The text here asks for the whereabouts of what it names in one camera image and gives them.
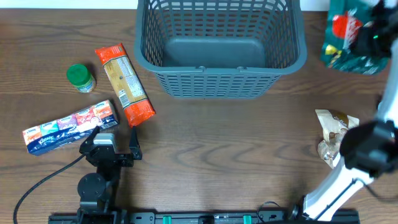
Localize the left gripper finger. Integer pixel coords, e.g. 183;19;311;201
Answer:
129;126;142;160
81;126;100;146

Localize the Kleenex tissue multipack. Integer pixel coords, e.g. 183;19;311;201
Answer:
22;100;119;156

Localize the green Nescafe coffee bag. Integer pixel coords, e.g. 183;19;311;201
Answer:
321;0;388;75

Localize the orange spaghetti package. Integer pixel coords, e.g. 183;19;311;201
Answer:
95;44;155;127

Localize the green lid Knorr jar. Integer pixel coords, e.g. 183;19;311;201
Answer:
67;64;96;93

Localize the beige coffee snack bag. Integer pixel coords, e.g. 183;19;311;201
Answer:
315;110;359;169

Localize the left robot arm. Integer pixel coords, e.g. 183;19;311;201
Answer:
77;127;142;224

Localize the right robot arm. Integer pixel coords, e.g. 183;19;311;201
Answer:
281;1;397;224

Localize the grey plastic basket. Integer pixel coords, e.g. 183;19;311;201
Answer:
134;0;307;98

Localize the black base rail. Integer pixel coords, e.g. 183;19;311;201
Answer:
48;208;361;224

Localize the left black cable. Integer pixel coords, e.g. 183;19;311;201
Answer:
12;153;86;224

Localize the black cable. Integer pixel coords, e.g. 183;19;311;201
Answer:
12;153;86;224
256;200;282;222

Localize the right black cable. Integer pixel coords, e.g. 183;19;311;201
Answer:
256;200;282;222

